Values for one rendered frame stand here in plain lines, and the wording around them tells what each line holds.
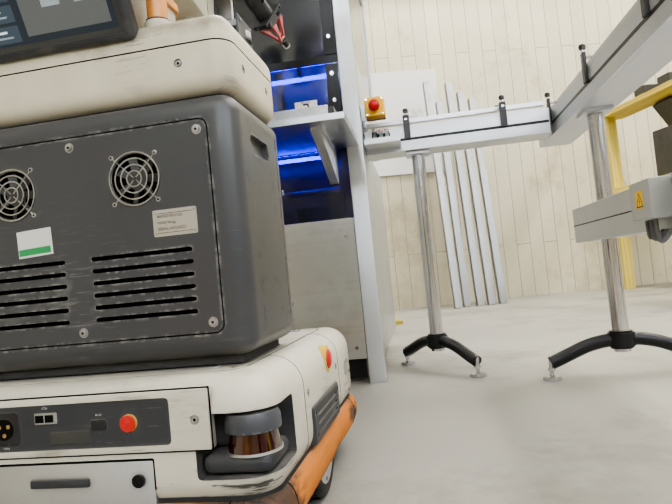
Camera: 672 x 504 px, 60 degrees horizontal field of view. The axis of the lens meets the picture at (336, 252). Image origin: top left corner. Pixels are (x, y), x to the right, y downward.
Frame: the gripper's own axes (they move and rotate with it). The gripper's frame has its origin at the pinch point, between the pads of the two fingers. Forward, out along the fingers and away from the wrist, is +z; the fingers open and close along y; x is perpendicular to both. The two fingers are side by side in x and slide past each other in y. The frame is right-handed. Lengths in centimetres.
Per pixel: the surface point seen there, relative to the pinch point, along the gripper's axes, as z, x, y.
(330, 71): 23.8, -1.5, 9.6
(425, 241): 81, -29, -26
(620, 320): 94, -98, -43
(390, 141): 46, -22, -6
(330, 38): 17.4, -0.4, 20.2
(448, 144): 62, -35, 6
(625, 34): 15, -104, -7
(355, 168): 47, -12, -18
